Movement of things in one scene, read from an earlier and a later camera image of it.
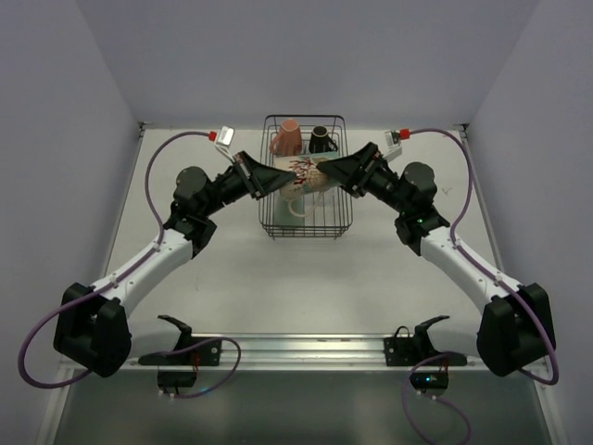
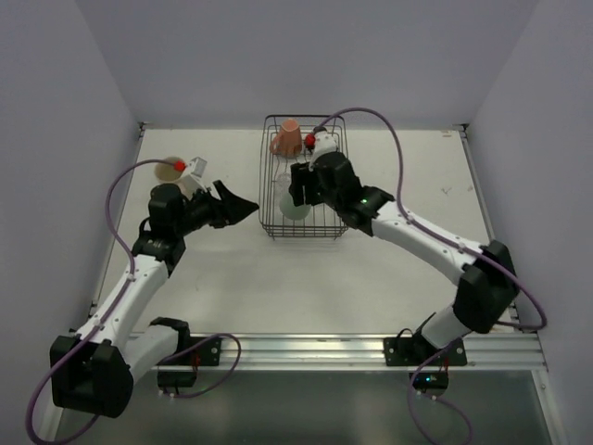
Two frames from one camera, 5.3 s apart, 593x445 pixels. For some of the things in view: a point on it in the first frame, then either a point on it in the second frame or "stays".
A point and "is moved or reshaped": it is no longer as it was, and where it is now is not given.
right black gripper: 364,168 to 306,183
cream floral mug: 311,181 is moved or reshaped
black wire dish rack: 309,205 stays
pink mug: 288,140 stays
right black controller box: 429,380 stays
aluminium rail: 312,354 stays
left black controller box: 176,378 stays
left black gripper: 251,175 to 219,204
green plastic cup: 283,215 is moved or reshaped
